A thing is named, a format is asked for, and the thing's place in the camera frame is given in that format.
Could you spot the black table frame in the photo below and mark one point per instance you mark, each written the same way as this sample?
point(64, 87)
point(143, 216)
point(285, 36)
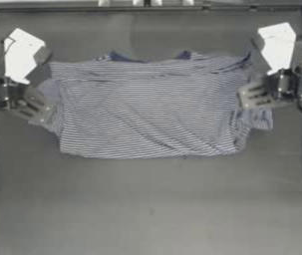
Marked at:
point(68, 6)

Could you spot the navy white striped shirt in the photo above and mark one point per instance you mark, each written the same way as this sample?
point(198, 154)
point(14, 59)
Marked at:
point(156, 109)

